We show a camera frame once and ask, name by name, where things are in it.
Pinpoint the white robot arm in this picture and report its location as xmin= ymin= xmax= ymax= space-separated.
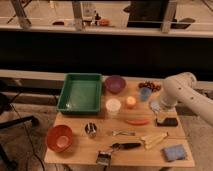
xmin=157 ymin=72 xmax=213 ymax=127

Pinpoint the purple bowl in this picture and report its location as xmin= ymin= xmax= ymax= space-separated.
xmin=104 ymin=75 xmax=126 ymax=94

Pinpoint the red bowl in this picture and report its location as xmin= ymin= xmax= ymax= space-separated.
xmin=45 ymin=125 xmax=73 ymax=153

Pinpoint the blue folded towel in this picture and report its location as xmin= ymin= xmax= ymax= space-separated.
xmin=162 ymin=144 xmax=187 ymax=162

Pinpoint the white plastic cup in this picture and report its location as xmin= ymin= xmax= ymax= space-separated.
xmin=105 ymin=98 xmax=121 ymax=115

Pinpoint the green plastic tray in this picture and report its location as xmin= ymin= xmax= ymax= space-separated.
xmin=57 ymin=73 xmax=102 ymax=115

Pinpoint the orange cup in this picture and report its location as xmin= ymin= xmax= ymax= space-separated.
xmin=125 ymin=96 xmax=137 ymax=109

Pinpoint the blue cup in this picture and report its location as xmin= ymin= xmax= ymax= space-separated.
xmin=140 ymin=87 xmax=152 ymax=101

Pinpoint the orange carrot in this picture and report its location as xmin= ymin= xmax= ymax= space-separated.
xmin=126 ymin=119 xmax=150 ymax=126

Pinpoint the small metal cup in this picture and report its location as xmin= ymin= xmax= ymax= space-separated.
xmin=85 ymin=122 xmax=97 ymax=138

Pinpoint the red grapes bunch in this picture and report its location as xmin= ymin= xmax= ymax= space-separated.
xmin=138 ymin=81 xmax=161 ymax=92

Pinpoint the metal fork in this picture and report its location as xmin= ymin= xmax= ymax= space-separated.
xmin=112 ymin=131 xmax=135 ymax=136

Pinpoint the yellow banana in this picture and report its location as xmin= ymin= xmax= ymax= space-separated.
xmin=140 ymin=132 xmax=168 ymax=149

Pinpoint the black rectangular block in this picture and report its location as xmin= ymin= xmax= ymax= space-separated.
xmin=156 ymin=118 xmax=178 ymax=127

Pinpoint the black office chair base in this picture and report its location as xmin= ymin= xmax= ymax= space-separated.
xmin=0 ymin=81 xmax=39 ymax=171

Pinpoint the black handled brush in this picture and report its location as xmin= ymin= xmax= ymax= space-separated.
xmin=96 ymin=143 xmax=141 ymax=167

